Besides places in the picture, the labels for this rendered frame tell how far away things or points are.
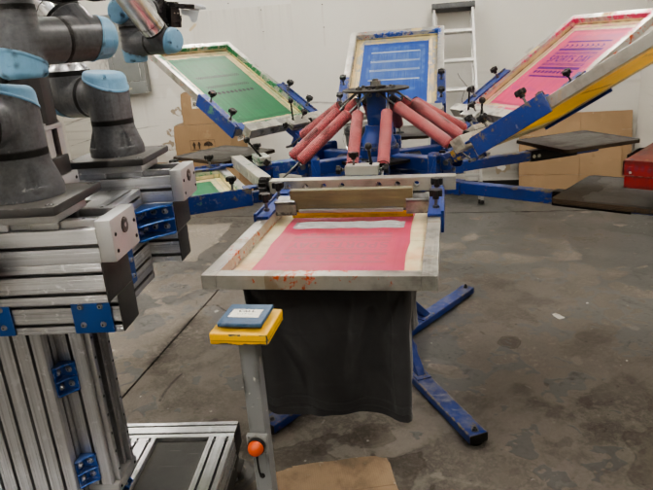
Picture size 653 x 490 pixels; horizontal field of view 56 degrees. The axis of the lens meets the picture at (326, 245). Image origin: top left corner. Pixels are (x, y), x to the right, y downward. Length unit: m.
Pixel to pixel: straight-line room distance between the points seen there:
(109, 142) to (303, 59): 4.55
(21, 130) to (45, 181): 0.11
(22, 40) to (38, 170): 0.36
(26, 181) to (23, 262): 0.17
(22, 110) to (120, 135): 0.49
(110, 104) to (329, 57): 4.51
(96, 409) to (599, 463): 1.74
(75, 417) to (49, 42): 1.10
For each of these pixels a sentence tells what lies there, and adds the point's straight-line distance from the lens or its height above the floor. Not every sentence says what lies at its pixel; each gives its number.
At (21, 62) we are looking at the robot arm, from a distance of 1.08.
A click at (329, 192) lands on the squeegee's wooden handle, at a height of 1.05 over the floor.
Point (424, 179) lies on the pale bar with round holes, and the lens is 2.21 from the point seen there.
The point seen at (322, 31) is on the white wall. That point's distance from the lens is 6.17.
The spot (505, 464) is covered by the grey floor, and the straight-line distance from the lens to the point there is 2.48.
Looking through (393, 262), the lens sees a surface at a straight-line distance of 1.63.
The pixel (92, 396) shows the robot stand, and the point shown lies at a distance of 1.82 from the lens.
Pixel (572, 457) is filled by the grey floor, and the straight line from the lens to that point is 2.56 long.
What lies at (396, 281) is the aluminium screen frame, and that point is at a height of 0.98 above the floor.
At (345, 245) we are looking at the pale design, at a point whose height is 0.96.
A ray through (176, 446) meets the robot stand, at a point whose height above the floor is 0.21.
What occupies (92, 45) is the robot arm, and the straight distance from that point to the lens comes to 1.16.
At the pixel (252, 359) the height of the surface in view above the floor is 0.87.
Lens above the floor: 1.52
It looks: 19 degrees down
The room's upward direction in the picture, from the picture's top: 4 degrees counter-clockwise
